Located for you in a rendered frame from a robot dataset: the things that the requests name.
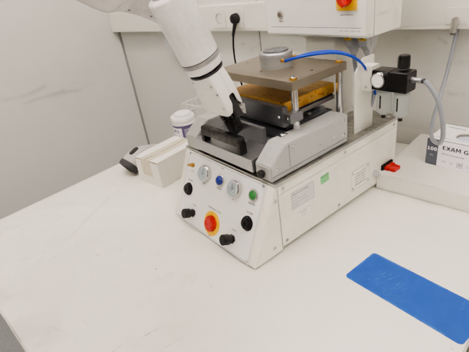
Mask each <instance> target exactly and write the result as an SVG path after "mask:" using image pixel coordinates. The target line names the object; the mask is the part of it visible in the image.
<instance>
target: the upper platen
mask: <svg viewBox="0 0 469 352"><path fill-rule="evenodd" d="M236 88H237V91H238V92H239V95H240V96H243V97H246V98H252V99H256V100H259V101H265V102H269V103H275V104H278V105H284V106H287V107H288V111H290V110H291V109H292V108H291V98H290V91H286V90H282V89H274V88H271V87H263V86H259V85H252V84H245V85H242V86H240V87H236ZM333 93H334V83H333V82H328V81H322V80H320V81H317V82H314V83H313V84H310V85H307V86H305V87H302V88H300V89H298V101H299V109H301V110H303V112H306V111H307V110H310V109H311V108H314V107H316V106H318V105H321V104H323V103H325V102H327V101H330V100H332V99H333V98H334V94H333Z"/></svg>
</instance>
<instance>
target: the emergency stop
mask: <svg viewBox="0 0 469 352"><path fill-rule="evenodd" d="M204 226H205V228H206V229H207V231H209V232H213V231H214V230H215V229H216V219H215V218H214V216H212V215H209V216H207V217H206V219H205V220H204Z"/></svg>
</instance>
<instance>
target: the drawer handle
mask: <svg viewBox="0 0 469 352"><path fill-rule="evenodd" d="M201 135H202V140H203V141H207V140H210V139H211V138H213V139H215V140H218V141H221V142H224V143H226V144H228V145H232V146H233V147H236V148H237V154H238V155H240V156H242V155H244V154H246V153H247V148H246V142H245V138H244V137H243V136H240V135H237V134H234V133H231V132H229V131H225V130H223V129H219V128H216V127H214V126H210V125H208V124H204V125H202V126H201Z"/></svg>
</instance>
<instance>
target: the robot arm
mask: <svg viewBox="0 0 469 352"><path fill-rule="evenodd" d="M76 1H79V2H80V3H83V4H85V5H87V6H89V7H91V8H94V9H96V10H99V11H102V12H104V13H113V12H125V13H132V14H134V15H139V16H141V17H144V18H147V19H148V20H151V21H153V22H155V23H158V25H159V27H160V28H161V31H162V32H163V34H164V36H165V38H166V39H167V41H168V43H169V45H170V47H171V48H172V51H173V52H174V54H175V56H176V58H177V59H178V61H179V63H180V65H181V67H182V68H183V70H184V72H185V74H186V76H188V77H189V78H190V79H191V82H192V85H193V87H194V90H195V92H196V94H197V95H198V98H199V100H200V102H201V104H202V106H203V108H204V109H205V110H206V111H208V112H212V113H214V114H217V115H219V116H220V118H221V119H222V120H223V121H224V123H225V125H226V126H227V128H228V131H229V132H231V133H234V134H238V133H239V132H240V131H241V130H242V129H243V128H244V127H243V125H242V123H241V121H240V119H239V117H240V116H241V115H242V114H243V111H242V110H241V108H240V106H241V105H242V100H241V97H240V95H239V92H238V91H237V88H236V87H235V85H234V83H233V81H232V80H231V78H230V76H229V75H228V73H227V71H226V70H225V68H224V67H223V66H222V65H223V62H222V61H221V60H222V55H221V53H220V51H219V49H218V46H217V44H216V42H215V40H214V38H213V36H212V34H211V32H210V30H209V27H208V25H207V23H206V21H205V19H204V17H203V14H202V12H201V10H200V8H199V6H198V3H197V1H196V0H76Z"/></svg>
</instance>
